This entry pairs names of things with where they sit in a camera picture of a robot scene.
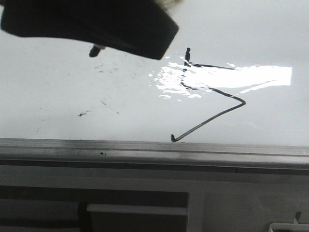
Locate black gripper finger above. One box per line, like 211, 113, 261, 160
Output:
0, 0, 179, 60

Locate white whiteboard marker with tape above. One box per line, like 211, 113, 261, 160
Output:
89, 0, 183, 58

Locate white whiteboard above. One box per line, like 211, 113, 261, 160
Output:
0, 0, 309, 146

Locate white object bottom right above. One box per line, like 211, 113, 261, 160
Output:
268, 211, 309, 232

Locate grey aluminium whiteboard frame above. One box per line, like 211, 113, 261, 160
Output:
0, 138, 309, 170

